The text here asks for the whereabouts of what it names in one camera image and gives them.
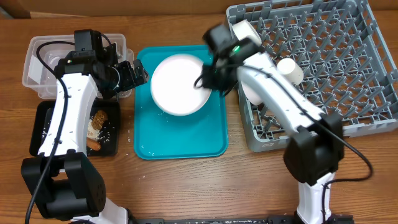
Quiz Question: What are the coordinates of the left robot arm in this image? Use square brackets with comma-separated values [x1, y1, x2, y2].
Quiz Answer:
[21, 29, 149, 223]

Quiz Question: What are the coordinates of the pink round plate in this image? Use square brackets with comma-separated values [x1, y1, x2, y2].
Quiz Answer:
[150, 54, 211, 116]

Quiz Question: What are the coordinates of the teal serving tray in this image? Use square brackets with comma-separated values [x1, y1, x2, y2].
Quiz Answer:
[133, 44, 229, 161]

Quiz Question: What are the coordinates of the black plastic tray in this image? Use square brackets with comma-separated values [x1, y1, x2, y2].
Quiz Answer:
[29, 100, 121, 157]

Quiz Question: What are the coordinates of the clear plastic bin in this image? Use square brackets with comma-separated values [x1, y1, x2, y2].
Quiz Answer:
[22, 34, 134, 99]

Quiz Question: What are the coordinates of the pile of spilled rice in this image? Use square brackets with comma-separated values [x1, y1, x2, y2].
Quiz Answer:
[87, 118, 101, 141]

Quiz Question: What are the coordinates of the white paper cup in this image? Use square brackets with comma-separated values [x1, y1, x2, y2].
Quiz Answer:
[277, 58, 304, 85]

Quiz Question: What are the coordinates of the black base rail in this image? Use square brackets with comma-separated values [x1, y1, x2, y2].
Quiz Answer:
[68, 211, 355, 224]

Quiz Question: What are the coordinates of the pink bowl with rice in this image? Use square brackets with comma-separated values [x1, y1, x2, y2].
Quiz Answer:
[241, 82, 263, 106]

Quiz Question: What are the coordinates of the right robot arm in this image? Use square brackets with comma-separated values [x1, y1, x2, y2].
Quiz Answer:
[194, 24, 344, 223]

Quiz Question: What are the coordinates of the grey dishwasher rack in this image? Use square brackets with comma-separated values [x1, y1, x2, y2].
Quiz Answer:
[226, 0, 397, 137]

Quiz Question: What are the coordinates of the brown carrot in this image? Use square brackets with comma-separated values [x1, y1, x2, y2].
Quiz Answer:
[86, 138, 101, 151]

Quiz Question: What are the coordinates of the white bowl with walnut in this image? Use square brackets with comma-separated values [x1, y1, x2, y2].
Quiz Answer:
[232, 20, 262, 46]

